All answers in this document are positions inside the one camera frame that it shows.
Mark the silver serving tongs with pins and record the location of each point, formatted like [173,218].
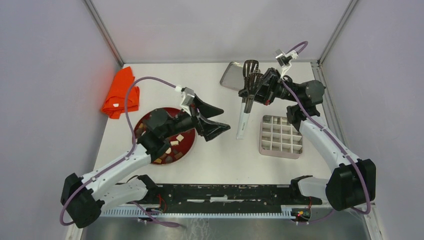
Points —
[244,119]

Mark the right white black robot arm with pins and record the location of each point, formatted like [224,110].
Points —
[352,184]

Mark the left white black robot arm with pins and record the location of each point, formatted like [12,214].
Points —
[85,197]

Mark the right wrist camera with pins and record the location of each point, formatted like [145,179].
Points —
[285,60]

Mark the white square chocolate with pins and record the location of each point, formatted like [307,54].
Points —
[179,138]

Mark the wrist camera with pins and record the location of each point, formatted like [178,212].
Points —
[187,97]
[285,60]

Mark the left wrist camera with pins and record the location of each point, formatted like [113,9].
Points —
[187,97]

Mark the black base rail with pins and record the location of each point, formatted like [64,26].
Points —
[225,198]

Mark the orange folded cloth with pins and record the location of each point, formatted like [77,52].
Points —
[114,104]

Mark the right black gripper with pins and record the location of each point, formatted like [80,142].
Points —
[265,86]

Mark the red round plate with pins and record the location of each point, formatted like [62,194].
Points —
[184,146]

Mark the dark round chocolate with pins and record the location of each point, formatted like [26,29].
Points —
[169,159]

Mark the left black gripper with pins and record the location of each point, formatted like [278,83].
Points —
[209,129]

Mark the silver tin lid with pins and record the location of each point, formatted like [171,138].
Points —
[232,77]

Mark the pink tin box with dividers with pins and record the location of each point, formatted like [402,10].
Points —
[278,138]

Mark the brown chocolate piece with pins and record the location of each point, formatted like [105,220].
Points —
[179,155]

